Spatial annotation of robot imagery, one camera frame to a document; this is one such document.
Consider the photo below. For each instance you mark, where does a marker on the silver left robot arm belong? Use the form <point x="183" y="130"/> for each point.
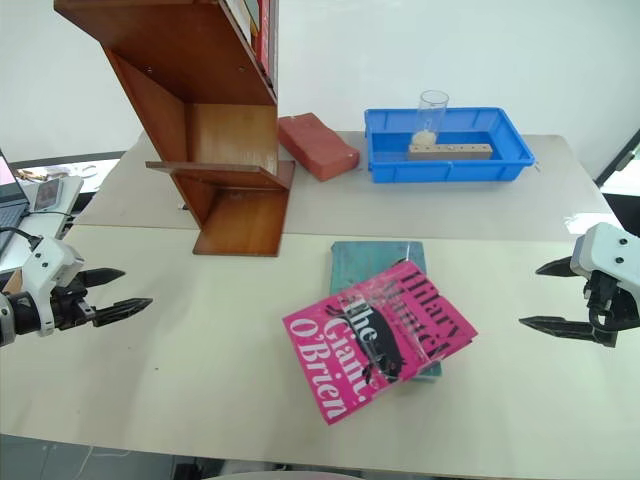
<point x="17" y="320"/>

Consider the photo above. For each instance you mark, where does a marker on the teal hardcover book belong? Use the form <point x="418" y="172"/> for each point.
<point x="360" y="265"/>

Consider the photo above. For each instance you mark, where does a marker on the grey laptop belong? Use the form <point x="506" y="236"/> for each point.
<point x="10" y="200"/>

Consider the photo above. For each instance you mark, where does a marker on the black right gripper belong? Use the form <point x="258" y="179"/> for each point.
<point x="607" y="305"/>

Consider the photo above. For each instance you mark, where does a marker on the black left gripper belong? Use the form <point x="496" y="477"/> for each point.
<point x="70" y="305"/>

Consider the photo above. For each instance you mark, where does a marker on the white fluffy ball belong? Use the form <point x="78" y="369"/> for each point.
<point x="424" y="137"/>

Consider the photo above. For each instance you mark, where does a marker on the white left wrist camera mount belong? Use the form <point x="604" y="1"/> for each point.
<point x="50" y="262"/>

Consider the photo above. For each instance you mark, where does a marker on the pink paperback book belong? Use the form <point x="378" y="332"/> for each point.
<point x="365" y="345"/>

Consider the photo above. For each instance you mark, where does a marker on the red book with white lettering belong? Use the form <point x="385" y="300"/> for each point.
<point x="270" y="40"/>

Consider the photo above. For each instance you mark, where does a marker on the clear plastic cup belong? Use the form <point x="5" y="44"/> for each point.
<point x="433" y="112"/>

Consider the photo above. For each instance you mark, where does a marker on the black metal frame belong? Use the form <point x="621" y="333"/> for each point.
<point x="620" y="157"/>

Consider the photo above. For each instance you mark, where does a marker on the red brick-shaped block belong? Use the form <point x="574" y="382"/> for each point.
<point x="317" y="147"/>

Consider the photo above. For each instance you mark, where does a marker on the wooden block with holes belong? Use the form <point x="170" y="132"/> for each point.
<point x="450" y="151"/>

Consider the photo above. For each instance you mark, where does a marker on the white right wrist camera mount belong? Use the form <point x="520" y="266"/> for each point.
<point x="607" y="247"/>

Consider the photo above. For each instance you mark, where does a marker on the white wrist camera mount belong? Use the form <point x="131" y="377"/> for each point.
<point x="607" y="247"/>
<point x="50" y="262"/>

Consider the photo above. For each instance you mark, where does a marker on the brown wooden zigzag bookshelf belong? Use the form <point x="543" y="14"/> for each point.
<point x="210" y="130"/>

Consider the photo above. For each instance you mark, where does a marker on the smartphone with dark screen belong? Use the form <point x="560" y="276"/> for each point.
<point x="47" y="194"/>

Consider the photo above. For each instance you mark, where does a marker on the blue plastic bin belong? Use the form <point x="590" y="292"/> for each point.
<point x="450" y="167"/>

